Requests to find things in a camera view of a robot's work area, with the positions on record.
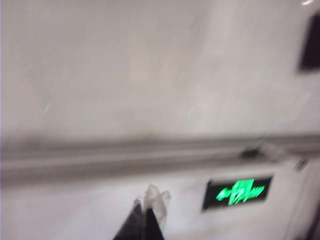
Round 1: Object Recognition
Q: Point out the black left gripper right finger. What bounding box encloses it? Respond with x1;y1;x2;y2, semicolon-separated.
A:
142;183;172;240

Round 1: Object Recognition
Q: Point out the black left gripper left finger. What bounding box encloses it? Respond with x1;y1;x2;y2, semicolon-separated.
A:
111;196;145;240

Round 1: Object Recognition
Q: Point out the black magnetic whiteboard eraser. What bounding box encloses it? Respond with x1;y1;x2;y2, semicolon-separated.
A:
298;13;320;73

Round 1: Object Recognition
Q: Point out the white glossy whiteboard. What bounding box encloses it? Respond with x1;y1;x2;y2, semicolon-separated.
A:
0;0;320;141

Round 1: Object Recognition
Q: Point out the green illuminated exit sign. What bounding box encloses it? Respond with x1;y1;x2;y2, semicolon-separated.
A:
201;174;274;213

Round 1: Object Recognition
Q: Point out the aluminium whiteboard tray rail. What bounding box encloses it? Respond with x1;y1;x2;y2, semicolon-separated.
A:
0;133;320;177

